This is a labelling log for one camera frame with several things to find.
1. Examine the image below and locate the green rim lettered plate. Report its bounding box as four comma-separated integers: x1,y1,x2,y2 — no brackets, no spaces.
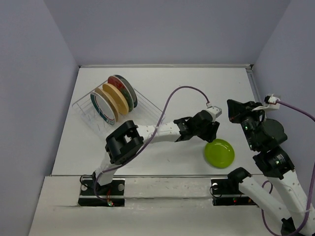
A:
116,75,138,108

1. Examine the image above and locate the red teal flower plate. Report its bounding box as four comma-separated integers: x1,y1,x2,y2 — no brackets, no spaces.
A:
107,75,134,112

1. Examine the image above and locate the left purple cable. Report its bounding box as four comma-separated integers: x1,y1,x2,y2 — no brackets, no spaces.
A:
93,86,211,204

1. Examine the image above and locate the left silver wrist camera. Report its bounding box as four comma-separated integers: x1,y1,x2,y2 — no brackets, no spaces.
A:
206,106,222,122

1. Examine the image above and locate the green red striped plate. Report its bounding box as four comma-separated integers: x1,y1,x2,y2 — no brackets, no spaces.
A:
90,92,116,125

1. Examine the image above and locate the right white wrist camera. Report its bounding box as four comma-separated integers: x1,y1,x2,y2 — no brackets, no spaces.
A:
252,94,281,112

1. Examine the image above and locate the clear wire dish rack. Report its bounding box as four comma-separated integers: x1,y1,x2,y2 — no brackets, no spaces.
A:
72,82,166,141

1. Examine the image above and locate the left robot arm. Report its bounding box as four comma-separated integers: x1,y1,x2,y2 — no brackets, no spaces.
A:
92,106,222,194

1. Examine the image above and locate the yellow plate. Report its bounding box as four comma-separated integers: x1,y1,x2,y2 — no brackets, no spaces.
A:
102,83,129,115

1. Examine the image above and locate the lime green plate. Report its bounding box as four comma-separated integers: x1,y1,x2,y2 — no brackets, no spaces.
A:
203,139,235,169

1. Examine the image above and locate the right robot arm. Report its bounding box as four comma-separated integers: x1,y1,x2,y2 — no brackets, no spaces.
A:
227,95,315,236

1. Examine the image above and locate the beige patterned plate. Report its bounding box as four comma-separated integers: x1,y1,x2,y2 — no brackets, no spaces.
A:
94,88,119,125

